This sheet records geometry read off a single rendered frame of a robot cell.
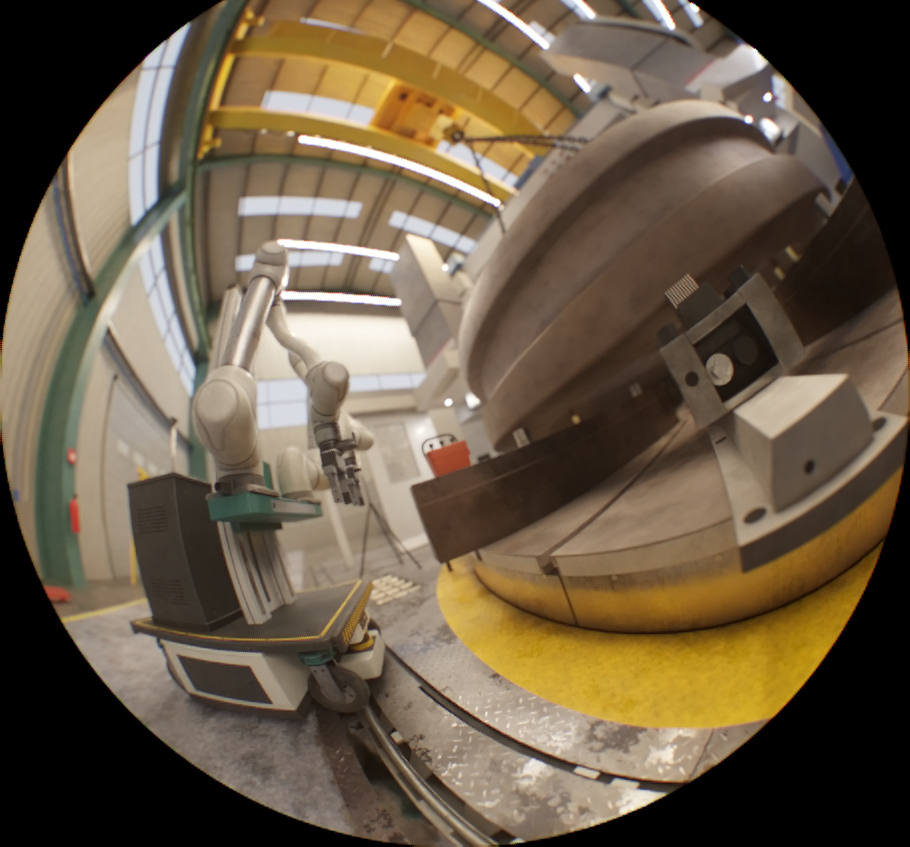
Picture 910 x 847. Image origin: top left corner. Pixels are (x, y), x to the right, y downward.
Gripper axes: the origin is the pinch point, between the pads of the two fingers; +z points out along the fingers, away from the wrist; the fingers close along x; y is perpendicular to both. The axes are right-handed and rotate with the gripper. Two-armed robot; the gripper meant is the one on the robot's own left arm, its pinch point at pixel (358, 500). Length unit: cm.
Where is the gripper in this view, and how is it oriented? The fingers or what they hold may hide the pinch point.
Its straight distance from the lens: 113.3
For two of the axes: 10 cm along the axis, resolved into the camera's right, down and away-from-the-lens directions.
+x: -1.7, 4.3, 8.9
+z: 3.5, 8.7, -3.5
